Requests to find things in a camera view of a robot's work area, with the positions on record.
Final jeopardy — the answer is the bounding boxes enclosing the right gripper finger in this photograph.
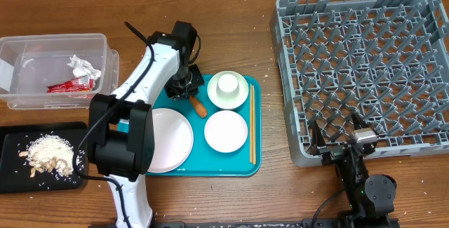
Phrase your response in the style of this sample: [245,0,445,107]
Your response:
[351,112,368,130]
[309,121,326,155]

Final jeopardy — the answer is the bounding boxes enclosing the orange carrot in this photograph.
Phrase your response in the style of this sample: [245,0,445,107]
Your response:
[189,96,208,119]

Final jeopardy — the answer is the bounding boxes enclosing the large white plate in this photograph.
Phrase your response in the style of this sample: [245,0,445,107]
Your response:
[147,108,194,173]

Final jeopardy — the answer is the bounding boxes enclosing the red snack wrapper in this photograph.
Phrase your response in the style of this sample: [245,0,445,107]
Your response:
[47,76,95,93]

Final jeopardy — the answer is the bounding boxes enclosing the white napkin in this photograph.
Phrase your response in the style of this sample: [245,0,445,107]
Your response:
[67,55,102,81]

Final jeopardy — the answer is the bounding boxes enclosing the rice and nut leftovers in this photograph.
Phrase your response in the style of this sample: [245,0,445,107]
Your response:
[18,135,75,180]

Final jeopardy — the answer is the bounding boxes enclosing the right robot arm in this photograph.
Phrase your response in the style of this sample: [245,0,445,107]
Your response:
[302,112,400,228]

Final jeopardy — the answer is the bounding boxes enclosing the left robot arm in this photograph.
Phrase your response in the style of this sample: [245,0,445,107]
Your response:
[82,21,204,227]

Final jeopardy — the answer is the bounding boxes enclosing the grey dishwasher rack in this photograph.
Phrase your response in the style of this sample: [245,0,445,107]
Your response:
[270,0,448,166]

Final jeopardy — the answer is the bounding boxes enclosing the clear plastic waste bin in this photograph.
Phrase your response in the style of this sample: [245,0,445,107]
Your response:
[1,33,119,109]

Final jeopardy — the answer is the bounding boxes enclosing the black waste tray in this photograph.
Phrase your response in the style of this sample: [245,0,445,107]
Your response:
[1,121,87,194]

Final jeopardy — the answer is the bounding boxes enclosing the pale green bowl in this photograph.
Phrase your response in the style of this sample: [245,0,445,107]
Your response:
[207,71,249,110]

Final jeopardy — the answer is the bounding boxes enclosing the white upside-down cup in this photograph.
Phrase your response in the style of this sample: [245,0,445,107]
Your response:
[217,74,239,95]

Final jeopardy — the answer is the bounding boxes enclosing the small white plate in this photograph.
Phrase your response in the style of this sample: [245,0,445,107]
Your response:
[204,110,248,154]

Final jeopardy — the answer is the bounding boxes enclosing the teal plastic serving tray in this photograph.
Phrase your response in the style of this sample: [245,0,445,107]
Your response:
[147,76,262,177]

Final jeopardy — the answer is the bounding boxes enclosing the right wooden chopstick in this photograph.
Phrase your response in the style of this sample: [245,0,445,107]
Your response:
[253,85,256,165]

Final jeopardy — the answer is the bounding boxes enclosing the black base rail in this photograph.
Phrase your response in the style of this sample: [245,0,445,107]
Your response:
[150,218,400,228]

